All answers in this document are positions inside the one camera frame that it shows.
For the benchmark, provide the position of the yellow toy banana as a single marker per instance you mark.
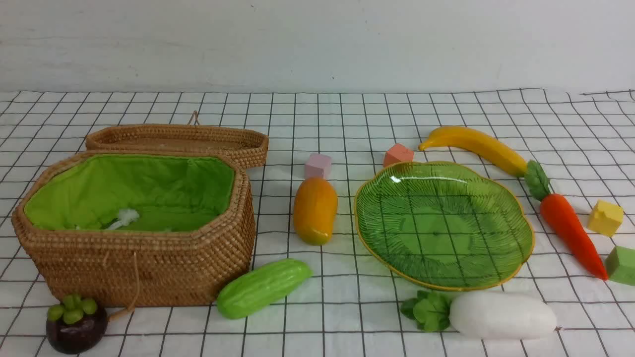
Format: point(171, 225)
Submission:
point(493, 150)

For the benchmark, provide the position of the orange foam cube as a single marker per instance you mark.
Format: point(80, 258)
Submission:
point(396, 154)

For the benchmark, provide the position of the woven rattan basket lid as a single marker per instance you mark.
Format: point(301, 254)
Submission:
point(247, 148)

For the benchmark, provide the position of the woven rattan basket green lining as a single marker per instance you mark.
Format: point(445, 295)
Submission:
point(139, 228)

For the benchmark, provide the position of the orange yellow toy mango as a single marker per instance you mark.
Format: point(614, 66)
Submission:
point(314, 211)

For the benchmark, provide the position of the white black grid tablecloth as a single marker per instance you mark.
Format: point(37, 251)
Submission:
point(584, 142)

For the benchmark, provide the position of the pink foam cube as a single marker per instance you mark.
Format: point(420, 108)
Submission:
point(318, 165)

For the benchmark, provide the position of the green foam cube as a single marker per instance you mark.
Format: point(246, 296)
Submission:
point(620, 265)

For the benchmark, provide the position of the green glass leaf plate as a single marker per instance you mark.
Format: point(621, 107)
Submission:
point(443, 226)

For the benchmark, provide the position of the orange toy carrot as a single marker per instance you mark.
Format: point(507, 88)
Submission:
point(563, 220)

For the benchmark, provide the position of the yellow foam cube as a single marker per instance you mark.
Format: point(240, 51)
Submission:
point(605, 218)

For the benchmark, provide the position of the white toy radish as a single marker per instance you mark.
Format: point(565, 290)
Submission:
point(482, 314)

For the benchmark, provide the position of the green toy cucumber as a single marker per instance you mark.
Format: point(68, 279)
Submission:
point(261, 287)

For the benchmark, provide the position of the dark purple toy mangosteen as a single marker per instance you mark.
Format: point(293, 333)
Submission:
point(76, 324)

